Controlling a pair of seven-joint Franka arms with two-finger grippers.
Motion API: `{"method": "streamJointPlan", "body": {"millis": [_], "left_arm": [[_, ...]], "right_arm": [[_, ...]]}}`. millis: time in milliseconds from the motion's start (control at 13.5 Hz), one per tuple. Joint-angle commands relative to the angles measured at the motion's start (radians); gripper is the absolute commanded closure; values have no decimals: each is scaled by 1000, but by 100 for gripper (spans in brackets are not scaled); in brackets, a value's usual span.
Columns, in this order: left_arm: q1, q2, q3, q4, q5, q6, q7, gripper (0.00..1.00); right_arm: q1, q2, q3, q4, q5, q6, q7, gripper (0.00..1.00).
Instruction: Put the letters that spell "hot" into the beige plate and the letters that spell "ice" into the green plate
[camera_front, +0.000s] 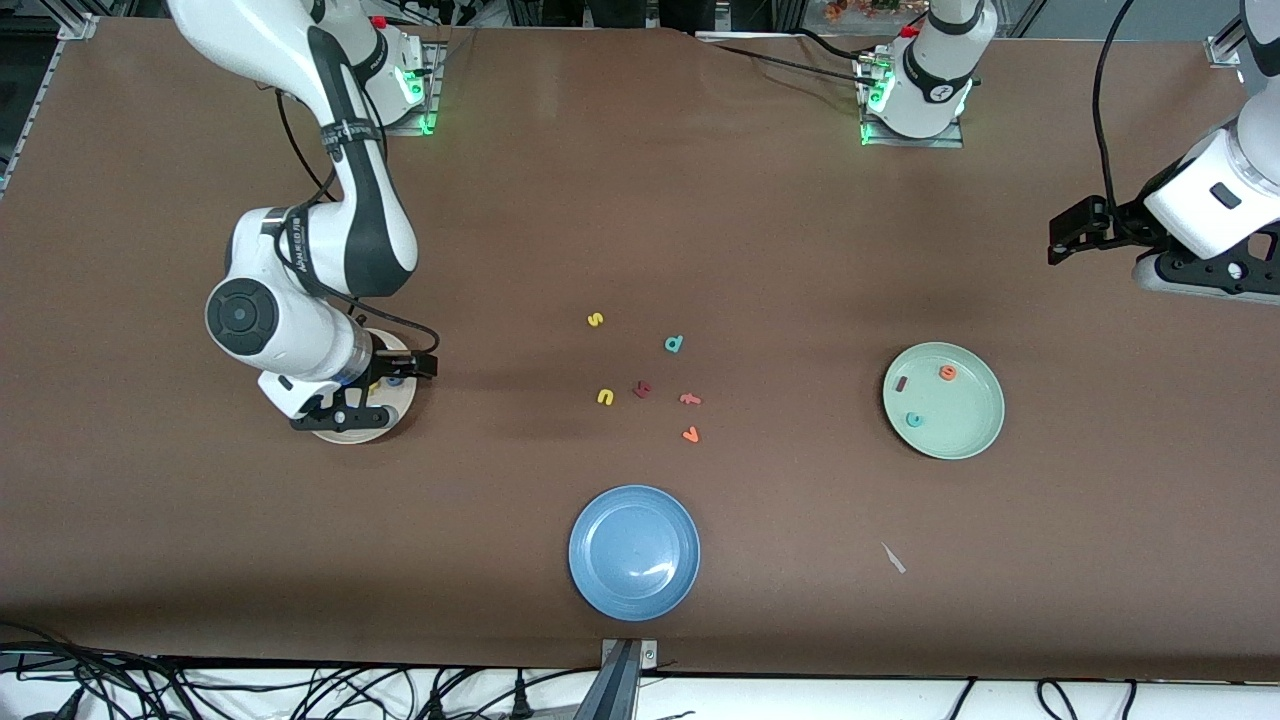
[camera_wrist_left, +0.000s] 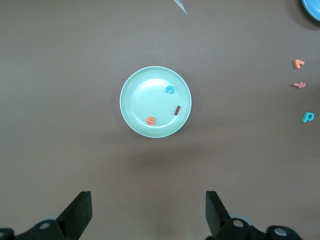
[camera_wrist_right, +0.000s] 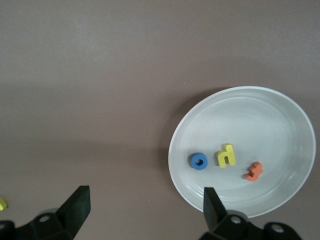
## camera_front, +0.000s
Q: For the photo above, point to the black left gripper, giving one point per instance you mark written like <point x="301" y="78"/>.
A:
<point x="1122" y="222"/>

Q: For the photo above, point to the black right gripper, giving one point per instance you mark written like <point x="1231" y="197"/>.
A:
<point x="392" y="366"/>

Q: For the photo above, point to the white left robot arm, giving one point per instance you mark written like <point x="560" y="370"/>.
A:
<point x="1190" y="205"/>

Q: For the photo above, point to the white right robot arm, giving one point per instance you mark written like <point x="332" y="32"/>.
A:
<point x="300" y="330"/>

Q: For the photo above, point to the beige brown plate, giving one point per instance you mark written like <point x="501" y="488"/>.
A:
<point x="402" y="408"/>

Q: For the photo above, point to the light green plate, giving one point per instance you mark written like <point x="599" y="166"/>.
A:
<point x="955" y="415"/>

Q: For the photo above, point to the brown table cover sheet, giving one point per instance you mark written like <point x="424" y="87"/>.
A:
<point x="200" y="550"/>

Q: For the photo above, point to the blue plate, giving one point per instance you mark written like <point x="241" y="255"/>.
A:
<point x="634" y="552"/>

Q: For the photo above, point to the orange artificial flowers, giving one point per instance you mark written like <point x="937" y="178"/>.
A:
<point x="850" y="10"/>

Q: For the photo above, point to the white paper scrap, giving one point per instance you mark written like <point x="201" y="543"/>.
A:
<point x="893" y="558"/>

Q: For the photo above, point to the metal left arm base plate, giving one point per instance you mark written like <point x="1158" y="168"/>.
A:
<point x="950" y="143"/>

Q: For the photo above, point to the aluminium frame profile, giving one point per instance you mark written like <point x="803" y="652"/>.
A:
<point x="80" y="22"/>
<point x="1222" y="50"/>

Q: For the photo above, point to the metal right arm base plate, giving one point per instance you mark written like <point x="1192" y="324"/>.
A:
<point x="432" y="100"/>

